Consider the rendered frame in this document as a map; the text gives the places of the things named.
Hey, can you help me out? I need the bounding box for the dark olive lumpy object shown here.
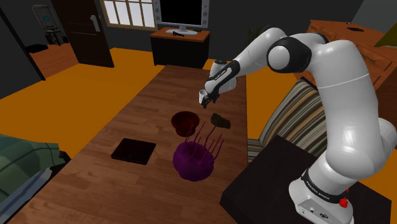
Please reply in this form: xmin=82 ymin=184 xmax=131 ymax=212
xmin=210 ymin=113 xmax=232 ymax=130

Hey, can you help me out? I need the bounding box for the dark red bowl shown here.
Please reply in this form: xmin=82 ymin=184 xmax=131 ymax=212
xmin=171 ymin=111 xmax=200 ymax=137

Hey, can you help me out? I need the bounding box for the television on dark cabinet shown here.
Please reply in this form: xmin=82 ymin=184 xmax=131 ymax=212
xmin=150 ymin=0 xmax=211 ymax=69

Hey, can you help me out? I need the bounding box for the purple vase with stems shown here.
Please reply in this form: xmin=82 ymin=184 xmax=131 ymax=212
xmin=172 ymin=121 xmax=225 ymax=183

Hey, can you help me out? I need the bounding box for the striped sofa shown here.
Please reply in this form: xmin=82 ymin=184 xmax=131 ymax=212
xmin=247 ymin=77 xmax=328 ymax=164

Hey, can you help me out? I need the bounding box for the black flat square tablet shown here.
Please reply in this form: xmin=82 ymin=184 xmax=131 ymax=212
xmin=110 ymin=137 xmax=157 ymax=166

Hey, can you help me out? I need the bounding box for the dark robot stand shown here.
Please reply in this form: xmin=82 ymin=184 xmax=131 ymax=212
xmin=219 ymin=134 xmax=393 ymax=224

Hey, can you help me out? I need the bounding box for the dark wooden table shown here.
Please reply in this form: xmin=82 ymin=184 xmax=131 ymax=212
xmin=6 ymin=64 xmax=249 ymax=224

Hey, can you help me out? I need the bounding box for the dark wooden door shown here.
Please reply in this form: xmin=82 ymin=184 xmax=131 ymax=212
xmin=50 ymin=0 xmax=115 ymax=69

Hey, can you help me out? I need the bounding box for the green armchair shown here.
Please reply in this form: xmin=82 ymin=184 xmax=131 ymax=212
xmin=0 ymin=134 xmax=72 ymax=223

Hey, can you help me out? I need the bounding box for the window with wooden frame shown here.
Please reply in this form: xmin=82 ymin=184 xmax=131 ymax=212
xmin=99 ymin=0 xmax=158 ymax=32

